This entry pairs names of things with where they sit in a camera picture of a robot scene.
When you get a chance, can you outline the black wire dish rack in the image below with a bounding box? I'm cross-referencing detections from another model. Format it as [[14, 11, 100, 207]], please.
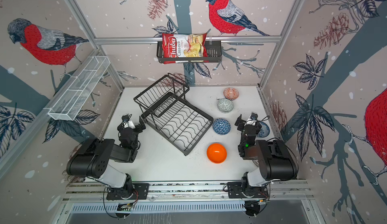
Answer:
[[134, 73, 214, 156]]

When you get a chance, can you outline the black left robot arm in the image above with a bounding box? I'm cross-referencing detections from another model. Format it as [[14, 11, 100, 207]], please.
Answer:
[[66, 115, 146, 199]]

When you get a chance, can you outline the red cassava chips bag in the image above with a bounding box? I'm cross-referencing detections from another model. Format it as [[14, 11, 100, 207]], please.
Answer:
[[162, 33, 208, 64]]

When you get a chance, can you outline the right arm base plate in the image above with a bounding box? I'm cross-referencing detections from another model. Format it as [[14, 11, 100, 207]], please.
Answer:
[[226, 182, 269, 199]]

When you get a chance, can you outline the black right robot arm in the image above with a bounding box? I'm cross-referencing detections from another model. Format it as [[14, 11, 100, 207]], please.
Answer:
[[235, 112, 298, 194]]

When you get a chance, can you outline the white mesh wall shelf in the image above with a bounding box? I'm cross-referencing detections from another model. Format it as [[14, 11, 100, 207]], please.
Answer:
[[48, 55, 110, 121]]

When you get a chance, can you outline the dark blue patterned bowl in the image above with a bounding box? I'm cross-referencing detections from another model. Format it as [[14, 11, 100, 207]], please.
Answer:
[[212, 118, 231, 135]]

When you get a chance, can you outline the green patterned bowl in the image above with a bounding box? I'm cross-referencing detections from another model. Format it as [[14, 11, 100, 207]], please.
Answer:
[[217, 98, 234, 114]]

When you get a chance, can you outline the blue white floral bowl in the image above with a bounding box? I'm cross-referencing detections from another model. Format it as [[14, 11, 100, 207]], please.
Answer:
[[257, 121, 270, 138]]

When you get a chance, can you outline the aluminium front rail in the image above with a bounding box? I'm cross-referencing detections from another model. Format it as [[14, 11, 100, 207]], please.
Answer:
[[61, 180, 314, 202]]

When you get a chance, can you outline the black wall basket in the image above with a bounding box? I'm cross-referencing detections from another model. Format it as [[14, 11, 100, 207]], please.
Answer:
[[156, 40, 222, 64]]

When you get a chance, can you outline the orange plastic bowl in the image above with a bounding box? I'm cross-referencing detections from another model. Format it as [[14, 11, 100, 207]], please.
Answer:
[[207, 143, 227, 164]]

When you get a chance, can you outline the red patterned bowl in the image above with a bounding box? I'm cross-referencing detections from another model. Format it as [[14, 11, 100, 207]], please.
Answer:
[[223, 87, 239, 101]]

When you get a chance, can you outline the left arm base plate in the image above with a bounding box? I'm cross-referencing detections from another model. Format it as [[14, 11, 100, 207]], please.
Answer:
[[106, 183, 150, 201]]

